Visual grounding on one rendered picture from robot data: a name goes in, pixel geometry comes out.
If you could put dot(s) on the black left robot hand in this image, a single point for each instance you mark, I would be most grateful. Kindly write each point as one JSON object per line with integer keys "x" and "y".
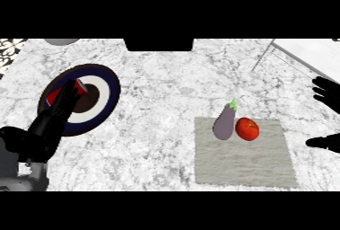
{"x": 42, "y": 134}

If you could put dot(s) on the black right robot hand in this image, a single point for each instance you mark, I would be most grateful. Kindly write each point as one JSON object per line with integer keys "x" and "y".
{"x": 330, "y": 90}

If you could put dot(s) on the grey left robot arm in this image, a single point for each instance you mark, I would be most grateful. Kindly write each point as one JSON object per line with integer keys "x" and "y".
{"x": 27, "y": 179}

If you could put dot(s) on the white tiered shelf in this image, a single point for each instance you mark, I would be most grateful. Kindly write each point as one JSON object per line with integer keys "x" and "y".
{"x": 314, "y": 52}

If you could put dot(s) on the red tomato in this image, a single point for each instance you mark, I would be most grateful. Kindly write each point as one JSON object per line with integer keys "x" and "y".
{"x": 248, "y": 129}

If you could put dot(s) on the grey placemat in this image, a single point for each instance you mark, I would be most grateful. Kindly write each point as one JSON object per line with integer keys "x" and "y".
{"x": 243, "y": 164}

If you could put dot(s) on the red can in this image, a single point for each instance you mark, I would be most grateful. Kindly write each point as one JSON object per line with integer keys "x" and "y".
{"x": 54, "y": 96}

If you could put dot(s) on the navy and white round plate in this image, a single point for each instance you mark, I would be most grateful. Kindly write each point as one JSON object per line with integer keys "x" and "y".
{"x": 107, "y": 90}

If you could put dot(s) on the purple eggplant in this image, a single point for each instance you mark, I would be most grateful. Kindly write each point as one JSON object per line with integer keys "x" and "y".
{"x": 224, "y": 125}

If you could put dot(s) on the grey round object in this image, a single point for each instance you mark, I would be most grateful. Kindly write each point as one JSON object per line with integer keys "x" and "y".
{"x": 61, "y": 41}

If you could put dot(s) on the black appliance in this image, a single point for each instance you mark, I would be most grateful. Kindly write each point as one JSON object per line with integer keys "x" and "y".
{"x": 159, "y": 44}

